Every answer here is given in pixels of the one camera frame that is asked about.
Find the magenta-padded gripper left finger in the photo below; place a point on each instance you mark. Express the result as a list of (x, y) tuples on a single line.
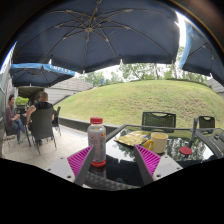
[(80, 163)]

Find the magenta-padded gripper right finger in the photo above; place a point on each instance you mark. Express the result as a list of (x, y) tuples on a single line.
[(150, 161)]

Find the red-capped drink bottle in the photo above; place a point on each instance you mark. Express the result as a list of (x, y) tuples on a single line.
[(97, 141)]

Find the yellow mug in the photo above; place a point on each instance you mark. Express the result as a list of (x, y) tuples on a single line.
[(159, 142)]

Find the yellow snack packet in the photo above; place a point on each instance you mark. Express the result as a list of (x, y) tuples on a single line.
[(131, 139)]

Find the round red coaster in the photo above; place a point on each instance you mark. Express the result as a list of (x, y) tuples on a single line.
[(185, 150)]

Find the black mesh-back chair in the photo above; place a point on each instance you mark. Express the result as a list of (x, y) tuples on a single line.
[(158, 120), (207, 122)]

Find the dark wicker chair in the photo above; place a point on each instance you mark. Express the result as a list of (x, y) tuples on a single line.
[(57, 120), (41, 125)]

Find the grey umbrella pole stub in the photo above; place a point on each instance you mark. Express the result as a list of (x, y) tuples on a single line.
[(194, 131)]

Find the person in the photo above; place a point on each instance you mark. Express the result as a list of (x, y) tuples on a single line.
[(41, 105), (11, 116)]

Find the navy umbrella with blue band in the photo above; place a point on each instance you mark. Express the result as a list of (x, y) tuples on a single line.
[(36, 76)]

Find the navy umbrella with light-blue flap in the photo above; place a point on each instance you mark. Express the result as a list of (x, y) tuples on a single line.
[(203, 56)]

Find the large navy patio umbrella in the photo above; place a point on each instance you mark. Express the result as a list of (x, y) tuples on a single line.
[(93, 40)]

